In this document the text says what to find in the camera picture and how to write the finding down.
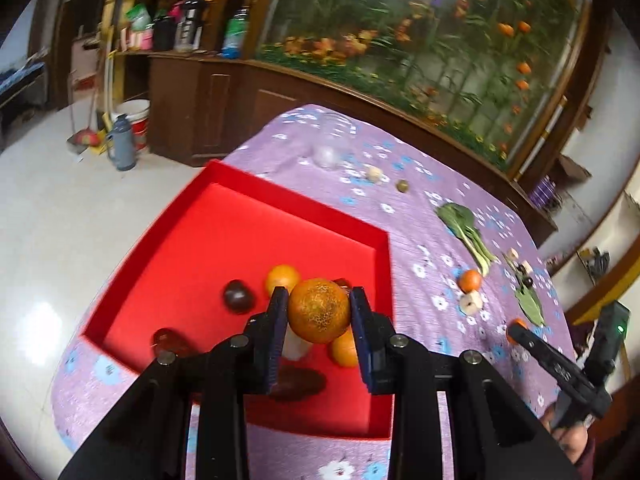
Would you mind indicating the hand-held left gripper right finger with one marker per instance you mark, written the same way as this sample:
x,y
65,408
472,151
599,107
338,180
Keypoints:
x,y
365,347

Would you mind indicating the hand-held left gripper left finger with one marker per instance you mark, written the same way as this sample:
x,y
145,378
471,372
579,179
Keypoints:
x,y
272,345

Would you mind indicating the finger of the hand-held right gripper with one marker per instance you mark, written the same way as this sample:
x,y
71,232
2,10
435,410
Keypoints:
x,y
555,367

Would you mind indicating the white cylinder piece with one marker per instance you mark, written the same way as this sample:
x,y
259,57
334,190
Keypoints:
x,y
295,348

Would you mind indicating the dark brown date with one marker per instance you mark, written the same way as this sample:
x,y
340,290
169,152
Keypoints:
x,y
300,384

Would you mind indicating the dark purple plum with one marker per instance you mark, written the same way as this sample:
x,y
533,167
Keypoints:
x,y
527,281
239,296

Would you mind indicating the small orange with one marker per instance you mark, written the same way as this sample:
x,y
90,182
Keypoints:
x,y
515,324

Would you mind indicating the dark red jujube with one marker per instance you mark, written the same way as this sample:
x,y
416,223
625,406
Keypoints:
x,y
342,283

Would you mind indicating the red box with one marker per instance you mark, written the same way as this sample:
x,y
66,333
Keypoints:
x,y
225,240

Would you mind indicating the person's right hand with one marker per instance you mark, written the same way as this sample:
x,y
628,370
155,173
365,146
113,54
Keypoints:
x,y
570,442

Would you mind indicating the large green leaf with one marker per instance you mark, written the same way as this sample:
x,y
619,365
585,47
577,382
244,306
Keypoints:
x,y
530,306

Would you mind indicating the beige corn cob piece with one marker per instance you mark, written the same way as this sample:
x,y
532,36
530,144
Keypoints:
x,y
512,254
523,266

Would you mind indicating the purple floral tablecloth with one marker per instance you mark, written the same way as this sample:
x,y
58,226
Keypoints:
x,y
430,230

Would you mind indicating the green bok choy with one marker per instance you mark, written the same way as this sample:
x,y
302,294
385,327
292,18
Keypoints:
x,y
457,217
475,236

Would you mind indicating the purple spray can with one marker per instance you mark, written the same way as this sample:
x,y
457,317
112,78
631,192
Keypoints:
x,y
549,189
537,196

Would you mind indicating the green olive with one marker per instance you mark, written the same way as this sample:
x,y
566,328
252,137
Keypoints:
x,y
402,186

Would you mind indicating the small white round piece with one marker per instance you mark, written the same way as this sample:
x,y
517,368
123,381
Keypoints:
x,y
374,174

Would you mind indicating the cardboard box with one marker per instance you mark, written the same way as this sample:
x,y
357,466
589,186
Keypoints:
x,y
572,167

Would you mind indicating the clear plastic cup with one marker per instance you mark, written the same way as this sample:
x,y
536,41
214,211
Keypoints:
x,y
332,140

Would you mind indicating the white pole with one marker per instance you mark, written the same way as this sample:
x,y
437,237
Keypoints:
x,y
542,135

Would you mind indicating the wooden cabinet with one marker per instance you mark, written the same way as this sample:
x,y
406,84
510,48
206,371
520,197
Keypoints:
x,y
200,105

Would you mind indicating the blue grey thermos flask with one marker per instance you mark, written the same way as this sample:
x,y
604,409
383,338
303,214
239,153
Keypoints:
x,y
122,142

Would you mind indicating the white plastic bucket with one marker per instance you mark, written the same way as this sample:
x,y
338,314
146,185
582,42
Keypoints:
x,y
137,120

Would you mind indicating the red dustpan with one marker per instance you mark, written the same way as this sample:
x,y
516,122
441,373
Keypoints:
x,y
85,138

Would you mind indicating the large water bottle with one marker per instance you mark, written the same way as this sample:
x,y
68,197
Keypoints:
x,y
235,35

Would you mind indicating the yellow pole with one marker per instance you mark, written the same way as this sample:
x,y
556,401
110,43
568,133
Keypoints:
x,y
109,60

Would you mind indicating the black container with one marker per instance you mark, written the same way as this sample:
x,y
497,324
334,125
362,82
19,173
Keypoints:
x,y
164,33

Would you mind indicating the black silver thermos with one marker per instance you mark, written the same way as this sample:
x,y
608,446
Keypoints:
x,y
189,25

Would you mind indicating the pink container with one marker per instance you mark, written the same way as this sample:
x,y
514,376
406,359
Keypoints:
x,y
140,39

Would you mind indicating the green bag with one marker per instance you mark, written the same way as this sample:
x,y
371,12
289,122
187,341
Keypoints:
x,y
137,16

